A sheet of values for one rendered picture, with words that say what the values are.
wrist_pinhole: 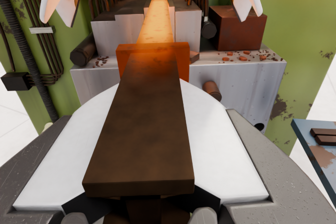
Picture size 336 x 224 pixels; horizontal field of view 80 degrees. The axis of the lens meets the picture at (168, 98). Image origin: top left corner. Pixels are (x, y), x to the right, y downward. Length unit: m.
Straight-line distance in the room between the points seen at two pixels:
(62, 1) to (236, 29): 0.31
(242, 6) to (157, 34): 0.07
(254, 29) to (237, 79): 0.10
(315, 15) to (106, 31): 0.50
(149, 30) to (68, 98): 0.52
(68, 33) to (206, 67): 0.37
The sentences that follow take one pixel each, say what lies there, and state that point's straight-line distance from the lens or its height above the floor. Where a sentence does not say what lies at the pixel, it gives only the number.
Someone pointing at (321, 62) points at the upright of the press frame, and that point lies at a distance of 0.73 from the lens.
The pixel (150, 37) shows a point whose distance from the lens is 0.17.
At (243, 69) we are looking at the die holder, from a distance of 0.38.
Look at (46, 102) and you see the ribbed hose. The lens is 0.69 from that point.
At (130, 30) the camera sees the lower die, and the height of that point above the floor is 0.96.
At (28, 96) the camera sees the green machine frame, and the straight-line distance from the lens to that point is 0.74.
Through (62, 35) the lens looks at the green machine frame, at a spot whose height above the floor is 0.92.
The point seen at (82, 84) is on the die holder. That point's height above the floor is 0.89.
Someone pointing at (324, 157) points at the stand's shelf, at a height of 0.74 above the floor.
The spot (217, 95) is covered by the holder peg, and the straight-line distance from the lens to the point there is 0.35.
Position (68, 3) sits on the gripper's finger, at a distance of 0.19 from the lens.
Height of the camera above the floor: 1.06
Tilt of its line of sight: 33 degrees down
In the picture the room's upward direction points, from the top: 2 degrees counter-clockwise
